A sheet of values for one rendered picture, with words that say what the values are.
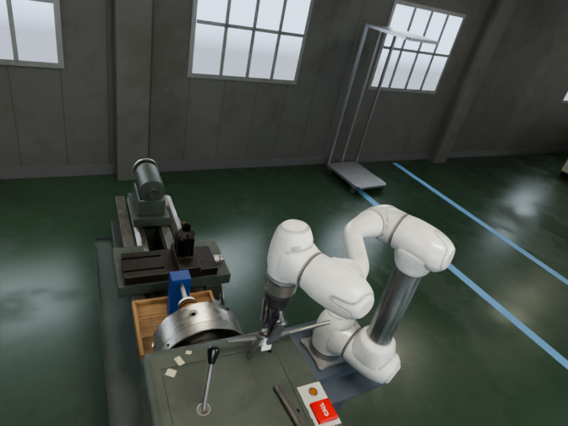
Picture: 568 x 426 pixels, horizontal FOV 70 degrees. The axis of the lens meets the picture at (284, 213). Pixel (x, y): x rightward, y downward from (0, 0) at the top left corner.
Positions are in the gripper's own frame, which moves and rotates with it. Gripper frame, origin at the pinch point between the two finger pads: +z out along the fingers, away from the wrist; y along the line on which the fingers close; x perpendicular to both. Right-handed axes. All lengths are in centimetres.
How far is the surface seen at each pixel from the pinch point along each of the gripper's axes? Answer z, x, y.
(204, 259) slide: 37, -6, 82
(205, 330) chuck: 10.5, 13.2, 15.9
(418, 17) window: -73, -351, 384
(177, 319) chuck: 12.3, 20.3, 24.6
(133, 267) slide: 37, 28, 82
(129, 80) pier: 26, 2, 339
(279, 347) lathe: 8.2, -6.9, 2.0
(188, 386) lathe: 8.3, 23.3, -4.0
